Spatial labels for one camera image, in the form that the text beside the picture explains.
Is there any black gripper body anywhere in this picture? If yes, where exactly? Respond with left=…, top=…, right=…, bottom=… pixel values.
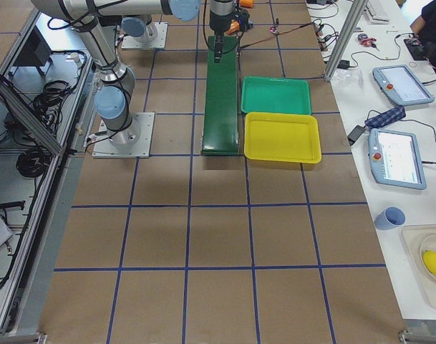
left=209, top=0, right=233, bottom=35
left=236, top=9, right=251, bottom=30

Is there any orange cylinder with 4680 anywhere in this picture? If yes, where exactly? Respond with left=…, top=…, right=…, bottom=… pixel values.
left=226, top=21, right=240, bottom=35

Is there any orange cylinder plain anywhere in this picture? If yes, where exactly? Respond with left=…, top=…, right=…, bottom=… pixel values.
left=239, top=0, right=254, bottom=9

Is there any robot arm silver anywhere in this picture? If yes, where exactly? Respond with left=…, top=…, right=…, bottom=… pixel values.
left=121, top=7, right=253, bottom=42
left=32, top=0, right=201, bottom=133

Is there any green plastic tray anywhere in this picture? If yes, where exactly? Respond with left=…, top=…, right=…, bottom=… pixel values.
left=241, top=76, right=311, bottom=115

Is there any green conveyor belt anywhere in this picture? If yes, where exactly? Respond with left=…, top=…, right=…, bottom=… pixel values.
left=201, top=36, right=239, bottom=156

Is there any clear plastic bag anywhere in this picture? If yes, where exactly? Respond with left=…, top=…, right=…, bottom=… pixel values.
left=331, top=69, right=364, bottom=88

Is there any yellow plastic tray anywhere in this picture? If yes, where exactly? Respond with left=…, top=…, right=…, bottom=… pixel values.
left=244, top=112, right=322, bottom=164

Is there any black power adapter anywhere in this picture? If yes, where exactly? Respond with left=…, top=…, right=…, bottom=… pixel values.
left=347, top=125, right=366, bottom=146

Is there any far teach pendant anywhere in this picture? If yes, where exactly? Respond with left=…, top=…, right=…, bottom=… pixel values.
left=372, top=64, right=435, bottom=106

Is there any teach pendant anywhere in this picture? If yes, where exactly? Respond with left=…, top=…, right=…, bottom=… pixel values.
left=368, top=128, right=427, bottom=190
left=372, top=64, right=435, bottom=106

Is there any blue plaid pouch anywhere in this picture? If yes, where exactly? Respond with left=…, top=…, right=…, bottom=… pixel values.
left=364, top=106, right=406, bottom=129

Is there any person in dark clothes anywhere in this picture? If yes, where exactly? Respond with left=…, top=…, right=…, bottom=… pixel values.
left=410, top=0, right=436, bottom=73

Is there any near teach pendant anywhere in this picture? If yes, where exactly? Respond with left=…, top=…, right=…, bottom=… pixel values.
left=368, top=128, right=427, bottom=190

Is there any blue plastic cup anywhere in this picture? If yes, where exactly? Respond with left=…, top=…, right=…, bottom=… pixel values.
left=374, top=206, right=406, bottom=230

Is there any white bowl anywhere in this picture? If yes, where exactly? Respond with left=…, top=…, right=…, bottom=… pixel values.
left=420, top=234, right=436, bottom=281

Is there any yellow lemon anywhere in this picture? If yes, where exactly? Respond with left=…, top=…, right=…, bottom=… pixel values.
left=422, top=250, right=436, bottom=275

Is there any beige tray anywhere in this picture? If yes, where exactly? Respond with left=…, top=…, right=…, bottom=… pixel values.
left=401, top=224, right=436, bottom=309

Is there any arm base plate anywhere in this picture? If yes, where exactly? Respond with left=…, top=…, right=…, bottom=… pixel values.
left=122, top=18, right=168, bottom=50
left=92, top=112, right=155, bottom=158

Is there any red black conveyor cable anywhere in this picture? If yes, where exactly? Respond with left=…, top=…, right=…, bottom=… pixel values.
left=238, top=21, right=316, bottom=49

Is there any aluminium frame post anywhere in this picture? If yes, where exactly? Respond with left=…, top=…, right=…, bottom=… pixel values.
left=324, top=0, right=367, bottom=81

